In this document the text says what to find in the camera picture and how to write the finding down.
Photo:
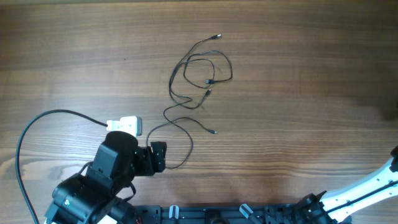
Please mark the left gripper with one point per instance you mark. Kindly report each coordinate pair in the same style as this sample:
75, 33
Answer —
158, 156

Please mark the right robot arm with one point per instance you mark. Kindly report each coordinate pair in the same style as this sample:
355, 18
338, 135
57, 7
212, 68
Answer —
337, 205

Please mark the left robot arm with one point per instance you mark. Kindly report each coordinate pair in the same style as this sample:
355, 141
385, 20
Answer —
91, 195

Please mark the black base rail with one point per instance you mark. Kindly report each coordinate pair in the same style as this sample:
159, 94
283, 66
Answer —
217, 214

